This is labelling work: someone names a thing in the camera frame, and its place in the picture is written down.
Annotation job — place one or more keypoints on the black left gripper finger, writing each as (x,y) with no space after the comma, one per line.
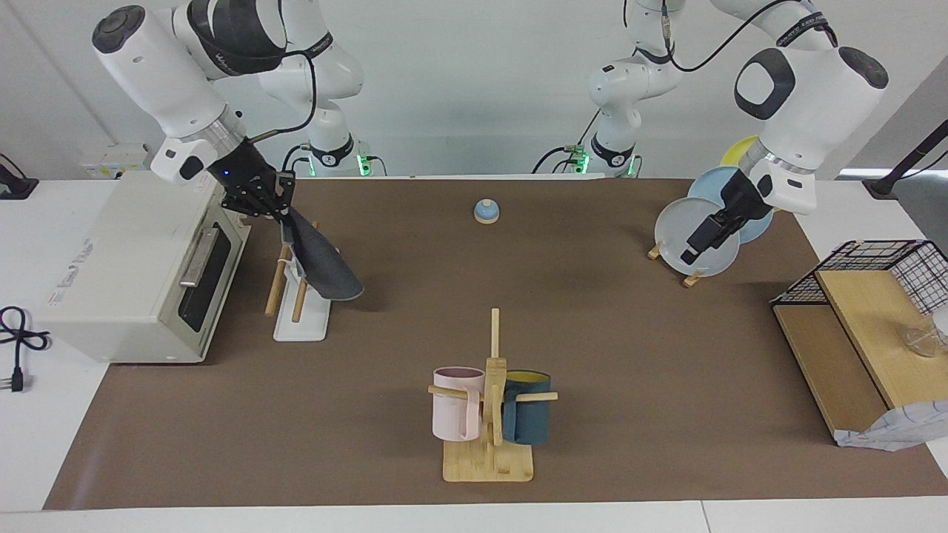
(703,238)

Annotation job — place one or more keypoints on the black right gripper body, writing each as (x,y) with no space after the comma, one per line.
(248,181)

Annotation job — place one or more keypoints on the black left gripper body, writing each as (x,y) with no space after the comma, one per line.
(748,196)

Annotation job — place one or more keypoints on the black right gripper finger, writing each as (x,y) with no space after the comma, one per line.
(284,231)
(287,194)

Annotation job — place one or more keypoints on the purple and grey towel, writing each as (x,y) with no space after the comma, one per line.
(326,270)

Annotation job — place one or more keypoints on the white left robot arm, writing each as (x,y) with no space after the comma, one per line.
(807,104)

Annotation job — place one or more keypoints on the white rack with wooden bars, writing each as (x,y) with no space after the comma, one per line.
(296,329)

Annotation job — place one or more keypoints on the grey plate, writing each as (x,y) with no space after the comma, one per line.
(678,233)

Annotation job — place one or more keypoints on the light blue plate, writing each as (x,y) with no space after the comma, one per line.
(711,185)

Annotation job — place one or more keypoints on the wooden plate stand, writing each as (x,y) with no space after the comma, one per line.
(692,279)

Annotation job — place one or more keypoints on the yellow plate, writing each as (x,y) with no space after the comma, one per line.
(740,152)

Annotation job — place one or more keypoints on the white power strip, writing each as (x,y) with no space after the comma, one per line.
(111,159)

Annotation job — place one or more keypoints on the beige toaster oven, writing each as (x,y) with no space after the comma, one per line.
(126,259)

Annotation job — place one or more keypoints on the wooden shelf box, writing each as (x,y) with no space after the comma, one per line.
(874,326)

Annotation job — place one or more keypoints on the small blue call bell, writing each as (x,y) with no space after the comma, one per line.
(486,212)

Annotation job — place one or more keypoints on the brown table mat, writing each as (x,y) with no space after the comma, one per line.
(370,414)

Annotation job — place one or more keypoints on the clear glass cup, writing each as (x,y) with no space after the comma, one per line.
(922,342)

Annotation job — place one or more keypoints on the black table clamp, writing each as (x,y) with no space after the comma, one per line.
(15,186)

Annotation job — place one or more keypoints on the pink mug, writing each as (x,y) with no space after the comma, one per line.
(453,411)

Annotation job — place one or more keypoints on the dark teal mug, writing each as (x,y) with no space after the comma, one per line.
(529,418)

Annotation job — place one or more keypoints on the wooden mug tree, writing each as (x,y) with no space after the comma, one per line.
(489,463)

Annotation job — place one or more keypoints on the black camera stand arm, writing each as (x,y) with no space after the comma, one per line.
(911,159)

